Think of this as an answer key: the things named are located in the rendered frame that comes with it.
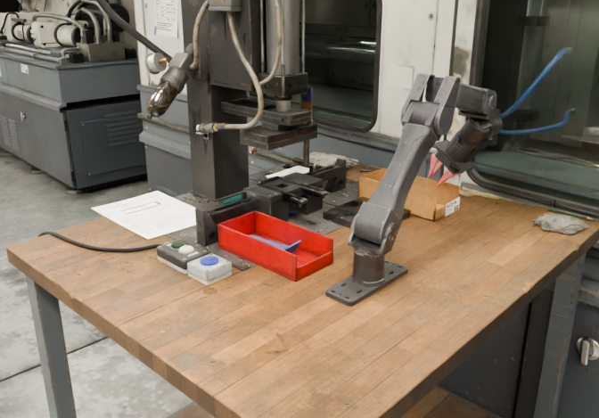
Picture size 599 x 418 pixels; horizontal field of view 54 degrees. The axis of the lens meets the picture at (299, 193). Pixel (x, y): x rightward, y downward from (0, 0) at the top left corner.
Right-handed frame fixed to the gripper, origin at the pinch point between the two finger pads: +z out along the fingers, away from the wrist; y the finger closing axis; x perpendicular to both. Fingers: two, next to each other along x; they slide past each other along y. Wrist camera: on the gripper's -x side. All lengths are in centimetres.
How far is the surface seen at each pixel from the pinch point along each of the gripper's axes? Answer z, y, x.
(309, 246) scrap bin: 10.2, 0.1, 42.8
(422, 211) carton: 6.1, -4.6, 5.7
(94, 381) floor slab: 148, 44, 45
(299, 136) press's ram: 2.6, 25.8, 28.3
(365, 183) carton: 13.4, 13.5, 6.0
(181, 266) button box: 19, 11, 68
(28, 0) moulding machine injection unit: 213, 409, -88
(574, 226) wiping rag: -11.2, -31.6, -12.7
